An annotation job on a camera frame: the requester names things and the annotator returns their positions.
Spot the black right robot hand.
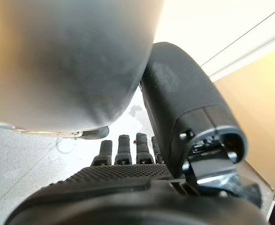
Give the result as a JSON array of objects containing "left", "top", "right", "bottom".
[{"left": 5, "top": 42, "right": 269, "bottom": 225}]

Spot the black right robot foot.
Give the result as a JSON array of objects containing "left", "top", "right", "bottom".
[{"left": 81, "top": 126, "right": 110, "bottom": 140}]

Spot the silver right robot leg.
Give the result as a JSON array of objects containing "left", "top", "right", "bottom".
[{"left": 0, "top": 0, "right": 165, "bottom": 137}]

